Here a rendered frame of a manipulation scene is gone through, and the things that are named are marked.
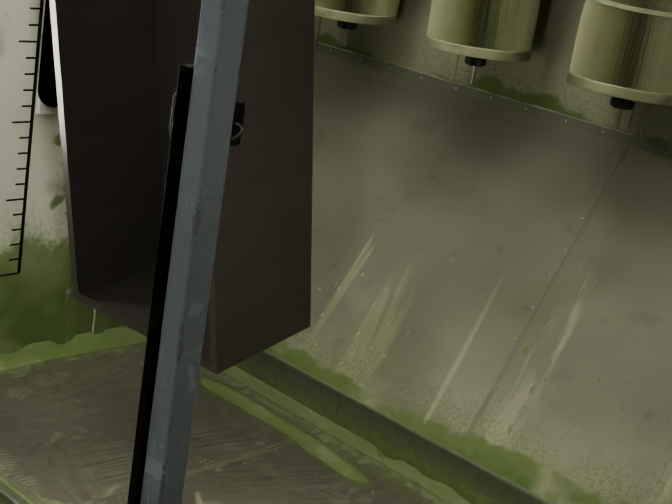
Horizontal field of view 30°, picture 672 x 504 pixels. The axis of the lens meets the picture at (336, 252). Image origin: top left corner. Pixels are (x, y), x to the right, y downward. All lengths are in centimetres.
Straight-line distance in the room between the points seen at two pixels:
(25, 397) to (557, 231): 171
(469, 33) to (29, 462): 178
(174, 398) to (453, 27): 214
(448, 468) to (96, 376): 120
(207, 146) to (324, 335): 234
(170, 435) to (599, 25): 197
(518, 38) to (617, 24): 47
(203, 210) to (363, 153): 255
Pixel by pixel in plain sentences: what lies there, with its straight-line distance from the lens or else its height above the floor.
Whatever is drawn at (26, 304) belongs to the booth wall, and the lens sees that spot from 422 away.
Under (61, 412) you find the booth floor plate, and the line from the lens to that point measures 392.
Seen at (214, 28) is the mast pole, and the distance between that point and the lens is 179.
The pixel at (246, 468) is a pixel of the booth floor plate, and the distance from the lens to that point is 371.
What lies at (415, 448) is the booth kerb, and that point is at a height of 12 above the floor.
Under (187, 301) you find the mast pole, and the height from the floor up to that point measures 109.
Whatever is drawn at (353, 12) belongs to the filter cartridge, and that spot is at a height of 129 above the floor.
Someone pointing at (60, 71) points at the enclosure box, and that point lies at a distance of 337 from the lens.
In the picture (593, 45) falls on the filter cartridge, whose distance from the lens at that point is 353.
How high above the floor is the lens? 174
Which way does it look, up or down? 17 degrees down
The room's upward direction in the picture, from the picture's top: 9 degrees clockwise
